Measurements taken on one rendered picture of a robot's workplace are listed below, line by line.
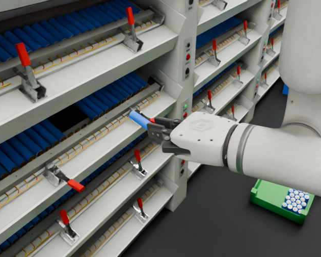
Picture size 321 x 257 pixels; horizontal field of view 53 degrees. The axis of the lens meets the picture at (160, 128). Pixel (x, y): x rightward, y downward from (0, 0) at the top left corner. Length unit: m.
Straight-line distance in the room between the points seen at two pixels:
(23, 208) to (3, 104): 0.20
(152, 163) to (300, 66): 0.66
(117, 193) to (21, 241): 0.27
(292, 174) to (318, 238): 0.81
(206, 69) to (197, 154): 0.61
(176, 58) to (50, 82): 0.39
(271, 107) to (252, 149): 1.45
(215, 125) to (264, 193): 0.81
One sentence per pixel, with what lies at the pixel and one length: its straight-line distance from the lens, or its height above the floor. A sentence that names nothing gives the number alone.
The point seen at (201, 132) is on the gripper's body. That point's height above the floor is 0.63.
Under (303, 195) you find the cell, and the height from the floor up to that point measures 0.09.
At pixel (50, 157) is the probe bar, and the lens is 0.69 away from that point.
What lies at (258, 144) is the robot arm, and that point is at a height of 0.65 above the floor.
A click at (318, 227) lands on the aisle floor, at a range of 1.33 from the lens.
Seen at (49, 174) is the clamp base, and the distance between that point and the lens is 0.68.
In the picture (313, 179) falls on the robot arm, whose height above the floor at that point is 0.64.
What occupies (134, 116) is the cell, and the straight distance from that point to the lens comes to 0.65.
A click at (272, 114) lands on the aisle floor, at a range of 1.88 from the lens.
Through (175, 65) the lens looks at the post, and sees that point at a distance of 0.90.
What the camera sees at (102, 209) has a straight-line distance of 0.88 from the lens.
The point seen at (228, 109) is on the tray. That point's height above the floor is 0.13.
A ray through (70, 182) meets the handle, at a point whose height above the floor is 0.51.
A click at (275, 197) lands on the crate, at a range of 1.35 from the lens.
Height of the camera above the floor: 0.94
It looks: 35 degrees down
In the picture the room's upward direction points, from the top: straight up
